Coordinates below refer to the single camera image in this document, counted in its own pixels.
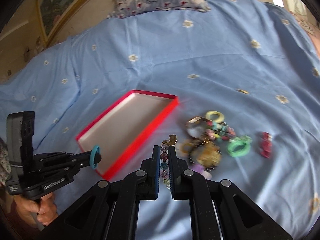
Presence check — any blue hair tie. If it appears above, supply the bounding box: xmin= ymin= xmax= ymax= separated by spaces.
xmin=89 ymin=144 xmax=101 ymax=170

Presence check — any crystal bead charm bracelet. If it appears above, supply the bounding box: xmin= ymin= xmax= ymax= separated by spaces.
xmin=159 ymin=134 xmax=178 ymax=190

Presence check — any red shallow jewelry box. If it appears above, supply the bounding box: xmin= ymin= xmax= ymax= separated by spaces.
xmin=76 ymin=90 xmax=179 ymax=180

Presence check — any person's left hand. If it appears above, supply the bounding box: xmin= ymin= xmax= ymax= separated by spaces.
xmin=14 ymin=193 xmax=58 ymax=227

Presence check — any yellow translucent claw clip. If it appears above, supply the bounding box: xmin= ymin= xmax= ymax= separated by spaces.
xmin=188 ymin=141 xmax=222 ymax=172

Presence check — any red hair clip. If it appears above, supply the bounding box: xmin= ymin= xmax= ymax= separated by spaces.
xmin=260 ymin=132 xmax=272 ymax=158

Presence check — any blue floral bed sheet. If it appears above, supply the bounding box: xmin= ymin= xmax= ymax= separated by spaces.
xmin=1 ymin=0 xmax=319 ymax=239

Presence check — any framed landscape painting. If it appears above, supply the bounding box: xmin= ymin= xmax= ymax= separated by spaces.
xmin=37 ymin=0 xmax=88 ymax=46

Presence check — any brown small hair ring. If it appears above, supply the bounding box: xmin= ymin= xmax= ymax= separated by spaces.
xmin=179 ymin=141 xmax=194 ymax=155

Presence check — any colourful bead bracelet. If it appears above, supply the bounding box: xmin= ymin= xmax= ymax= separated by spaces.
xmin=205 ymin=121 xmax=236 ymax=142

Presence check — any yellow hair tie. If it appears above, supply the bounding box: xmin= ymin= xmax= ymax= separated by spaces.
xmin=205 ymin=110 xmax=226 ymax=124

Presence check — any green hair tie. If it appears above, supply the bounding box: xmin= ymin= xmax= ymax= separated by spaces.
xmin=227 ymin=135 xmax=253 ymax=158

